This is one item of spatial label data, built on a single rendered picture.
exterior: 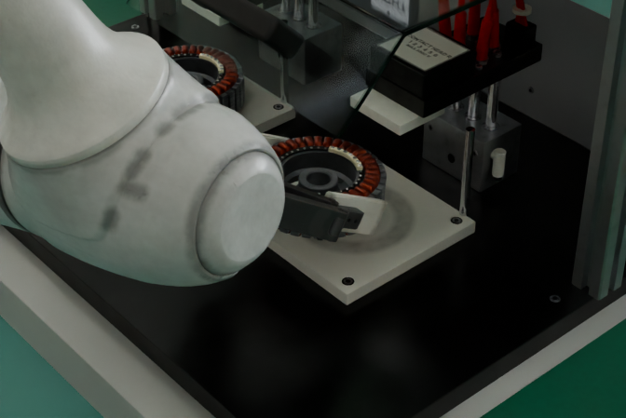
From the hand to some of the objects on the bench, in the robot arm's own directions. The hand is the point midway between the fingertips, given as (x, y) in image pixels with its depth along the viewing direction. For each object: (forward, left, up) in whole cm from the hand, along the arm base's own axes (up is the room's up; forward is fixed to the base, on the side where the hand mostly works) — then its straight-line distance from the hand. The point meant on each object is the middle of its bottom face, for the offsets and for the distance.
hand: (315, 182), depth 112 cm
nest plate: (+4, -2, -7) cm, 8 cm away
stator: (+10, +22, -7) cm, 25 cm away
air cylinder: (+18, -5, -6) cm, 20 cm away
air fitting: (+16, -9, -5) cm, 19 cm away
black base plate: (+8, +10, -10) cm, 16 cm away
